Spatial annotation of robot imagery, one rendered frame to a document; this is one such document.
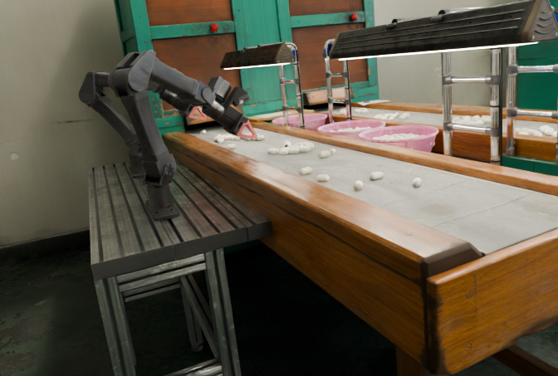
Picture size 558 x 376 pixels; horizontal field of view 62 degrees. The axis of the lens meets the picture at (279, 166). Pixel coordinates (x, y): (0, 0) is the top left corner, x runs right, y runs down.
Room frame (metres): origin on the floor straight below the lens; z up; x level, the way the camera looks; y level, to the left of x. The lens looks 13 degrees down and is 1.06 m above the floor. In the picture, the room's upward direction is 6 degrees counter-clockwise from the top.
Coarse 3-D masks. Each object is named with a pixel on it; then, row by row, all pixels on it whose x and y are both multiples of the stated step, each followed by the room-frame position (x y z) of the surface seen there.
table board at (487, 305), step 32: (512, 256) 0.63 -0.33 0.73; (544, 256) 0.66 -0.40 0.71; (448, 288) 0.58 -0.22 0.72; (480, 288) 0.61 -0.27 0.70; (512, 288) 0.63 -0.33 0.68; (544, 288) 0.67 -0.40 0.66; (448, 320) 0.58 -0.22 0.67; (480, 320) 0.61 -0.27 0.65; (512, 320) 0.63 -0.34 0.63; (544, 320) 0.67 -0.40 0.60; (448, 352) 0.58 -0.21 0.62; (480, 352) 0.61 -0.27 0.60
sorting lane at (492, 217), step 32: (288, 160) 1.44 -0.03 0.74; (320, 160) 1.39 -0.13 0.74; (352, 160) 1.34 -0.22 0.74; (384, 160) 1.30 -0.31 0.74; (352, 192) 1.03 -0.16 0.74; (384, 192) 1.00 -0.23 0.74; (416, 192) 0.98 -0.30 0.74; (448, 192) 0.95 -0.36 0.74; (480, 192) 0.93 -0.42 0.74; (512, 192) 0.90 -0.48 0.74; (448, 224) 0.77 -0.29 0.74; (480, 224) 0.76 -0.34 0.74; (512, 224) 0.74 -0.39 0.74; (544, 224) 0.73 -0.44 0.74
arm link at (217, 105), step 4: (216, 96) 1.50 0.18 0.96; (216, 100) 1.49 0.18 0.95; (220, 100) 1.51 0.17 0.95; (216, 104) 1.47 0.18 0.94; (220, 104) 1.49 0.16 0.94; (204, 108) 1.47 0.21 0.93; (208, 108) 1.46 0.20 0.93; (212, 108) 1.46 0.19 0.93; (216, 108) 1.47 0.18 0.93; (220, 108) 1.48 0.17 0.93; (204, 112) 1.47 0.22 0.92; (208, 112) 1.47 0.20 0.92; (212, 112) 1.47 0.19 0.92; (216, 112) 1.47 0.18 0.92; (220, 112) 1.47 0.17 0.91; (208, 116) 1.49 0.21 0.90; (212, 116) 1.48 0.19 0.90; (216, 116) 1.47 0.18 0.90
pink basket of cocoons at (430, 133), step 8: (384, 128) 1.69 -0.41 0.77; (392, 128) 1.69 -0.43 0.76; (400, 128) 1.68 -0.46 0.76; (408, 128) 1.67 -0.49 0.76; (416, 128) 1.65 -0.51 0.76; (424, 128) 1.62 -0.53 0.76; (432, 128) 1.58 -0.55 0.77; (360, 136) 1.56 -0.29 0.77; (368, 136) 1.65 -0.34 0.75; (376, 136) 1.67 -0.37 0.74; (424, 136) 1.44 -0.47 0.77; (432, 136) 1.47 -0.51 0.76; (392, 144) 1.45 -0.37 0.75; (400, 144) 1.44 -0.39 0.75; (408, 144) 1.44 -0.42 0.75; (416, 144) 1.45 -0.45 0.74; (424, 144) 1.46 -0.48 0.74; (432, 144) 1.49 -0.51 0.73
